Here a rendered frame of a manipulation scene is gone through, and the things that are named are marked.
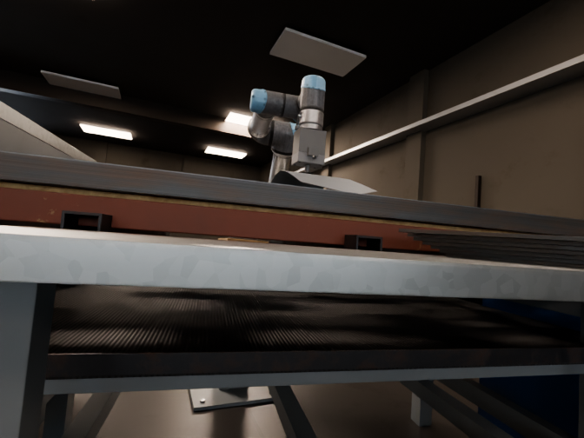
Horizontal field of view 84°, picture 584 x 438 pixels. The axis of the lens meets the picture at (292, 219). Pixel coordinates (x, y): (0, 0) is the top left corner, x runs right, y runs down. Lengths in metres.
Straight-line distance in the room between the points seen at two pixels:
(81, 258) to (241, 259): 0.10
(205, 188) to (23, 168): 0.26
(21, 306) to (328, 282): 0.28
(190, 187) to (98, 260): 0.34
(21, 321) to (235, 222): 0.31
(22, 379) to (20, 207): 0.29
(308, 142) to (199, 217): 0.51
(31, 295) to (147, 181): 0.26
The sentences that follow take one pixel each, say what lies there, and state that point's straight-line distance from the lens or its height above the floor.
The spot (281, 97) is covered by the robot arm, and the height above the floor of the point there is 1.21.
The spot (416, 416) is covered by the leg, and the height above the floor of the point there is 0.03.
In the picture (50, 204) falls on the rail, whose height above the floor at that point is 0.78.
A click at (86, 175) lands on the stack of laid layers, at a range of 0.60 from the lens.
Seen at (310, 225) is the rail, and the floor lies 0.79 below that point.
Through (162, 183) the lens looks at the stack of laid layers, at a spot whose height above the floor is 0.83.
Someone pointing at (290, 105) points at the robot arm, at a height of 1.19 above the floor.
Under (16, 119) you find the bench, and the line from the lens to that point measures 1.19.
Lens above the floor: 0.76
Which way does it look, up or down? 3 degrees up
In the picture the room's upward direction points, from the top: 4 degrees clockwise
